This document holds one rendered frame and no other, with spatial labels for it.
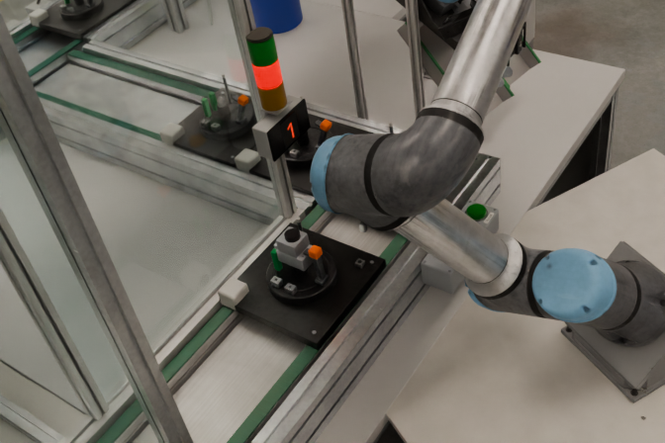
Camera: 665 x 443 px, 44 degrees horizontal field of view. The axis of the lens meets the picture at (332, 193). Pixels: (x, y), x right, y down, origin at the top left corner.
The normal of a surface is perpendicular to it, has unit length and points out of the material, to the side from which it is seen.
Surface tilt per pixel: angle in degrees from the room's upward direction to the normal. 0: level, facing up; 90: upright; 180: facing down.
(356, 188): 76
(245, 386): 0
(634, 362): 45
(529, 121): 0
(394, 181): 61
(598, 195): 0
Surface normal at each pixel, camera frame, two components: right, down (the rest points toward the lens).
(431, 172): 0.11, 0.27
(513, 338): -0.14, -0.74
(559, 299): -0.62, -0.24
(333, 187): -0.70, 0.34
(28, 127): 0.82, 0.29
